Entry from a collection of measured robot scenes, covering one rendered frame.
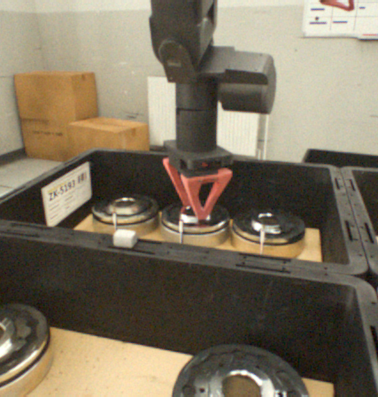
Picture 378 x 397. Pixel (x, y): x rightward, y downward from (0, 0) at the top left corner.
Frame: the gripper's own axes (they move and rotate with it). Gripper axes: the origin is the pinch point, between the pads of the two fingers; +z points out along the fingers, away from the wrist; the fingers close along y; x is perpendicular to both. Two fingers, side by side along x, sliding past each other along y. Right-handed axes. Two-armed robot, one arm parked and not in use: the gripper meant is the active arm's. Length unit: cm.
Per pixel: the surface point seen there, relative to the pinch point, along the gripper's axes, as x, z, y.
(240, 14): -147, -36, 248
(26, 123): 22, 57, 352
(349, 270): -1.1, -6.1, -28.4
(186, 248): 9.7, -6.1, -20.0
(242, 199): -8.5, 0.6, 1.1
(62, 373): 21.7, 3.9, -20.2
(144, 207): 6.4, 1.0, 4.8
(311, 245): -13.6, 4.1, -10.2
